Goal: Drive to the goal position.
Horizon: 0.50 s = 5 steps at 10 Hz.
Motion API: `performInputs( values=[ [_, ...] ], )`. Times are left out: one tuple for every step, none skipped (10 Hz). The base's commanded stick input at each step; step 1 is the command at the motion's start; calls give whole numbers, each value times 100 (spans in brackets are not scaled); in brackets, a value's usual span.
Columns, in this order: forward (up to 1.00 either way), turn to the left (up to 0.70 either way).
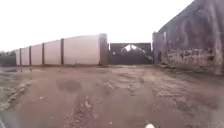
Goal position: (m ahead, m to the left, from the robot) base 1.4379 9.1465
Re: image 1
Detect grey stained building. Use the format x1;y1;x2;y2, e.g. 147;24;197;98
152;0;224;76

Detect dark bushes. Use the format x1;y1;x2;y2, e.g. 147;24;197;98
0;50;17;68

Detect dark metal gate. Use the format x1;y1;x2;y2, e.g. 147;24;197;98
108;42;154;66

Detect pale wall with brown pillars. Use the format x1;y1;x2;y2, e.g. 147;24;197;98
13;33;109;67

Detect reddish-brown dirt road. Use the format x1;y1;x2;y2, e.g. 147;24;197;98
0;63;224;128

